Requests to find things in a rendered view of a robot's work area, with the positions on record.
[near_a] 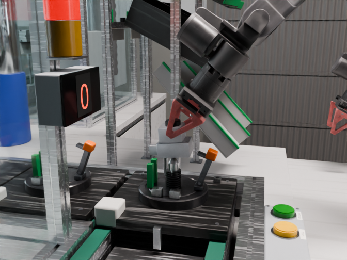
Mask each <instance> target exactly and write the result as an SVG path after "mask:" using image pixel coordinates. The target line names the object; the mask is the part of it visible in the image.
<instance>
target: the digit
mask: <svg viewBox="0 0 347 260"><path fill-rule="evenodd" d="M75 78H76V94H77V110H78V118H79V117H81V116H83V115H85V114H87V113H89V112H91V111H92V102H91V83H90V72H88V73H85V74H81V75H77V76H75Z"/></svg>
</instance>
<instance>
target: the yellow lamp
mask: <svg viewBox="0 0 347 260"><path fill-rule="evenodd" d="M44 25H45V38H46V51H47V56H49V57H76V56H82V55H83V50H82V32H81V22H80V21H44Z"/></svg>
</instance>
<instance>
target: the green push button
mask: <svg viewBox="0 0 347 260"><path fill-rule="evenodd" d="M273 214H274V215H275V216H277V217H281V218H291V217H293V216H294V214H295V209H294V208H293V207H292V206H290V205H286V204H277V205H275V206H273Z"/></svg>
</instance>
